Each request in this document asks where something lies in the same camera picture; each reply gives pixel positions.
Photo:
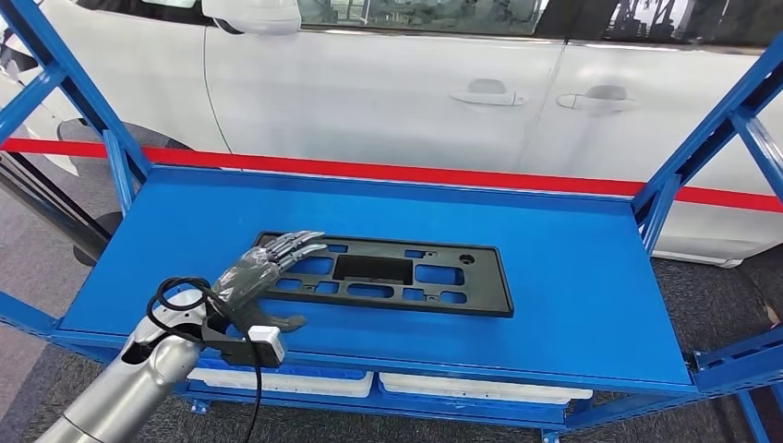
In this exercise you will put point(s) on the red barrier belt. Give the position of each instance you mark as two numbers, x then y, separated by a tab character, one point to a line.
367	168

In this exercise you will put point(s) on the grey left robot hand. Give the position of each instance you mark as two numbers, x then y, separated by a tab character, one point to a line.
251	275

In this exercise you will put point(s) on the blue plastic bin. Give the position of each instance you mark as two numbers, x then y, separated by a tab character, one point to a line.
281	367

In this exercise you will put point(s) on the blue metal shelf rack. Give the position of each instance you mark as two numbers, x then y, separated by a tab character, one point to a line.
581	293

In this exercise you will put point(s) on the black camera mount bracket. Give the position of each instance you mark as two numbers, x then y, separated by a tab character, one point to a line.
229	351

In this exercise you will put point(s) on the white car side mirror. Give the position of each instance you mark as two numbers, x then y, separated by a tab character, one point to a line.
257	18

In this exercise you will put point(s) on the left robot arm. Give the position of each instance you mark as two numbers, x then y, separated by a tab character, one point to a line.
134	385

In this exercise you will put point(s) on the black plastic plate frame part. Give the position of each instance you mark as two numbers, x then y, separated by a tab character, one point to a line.
483	287

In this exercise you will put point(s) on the white car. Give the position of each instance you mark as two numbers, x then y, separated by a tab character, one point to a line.
367	98

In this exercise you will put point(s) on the white plastic bin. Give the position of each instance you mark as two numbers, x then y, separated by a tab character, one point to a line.
477	388
293	384

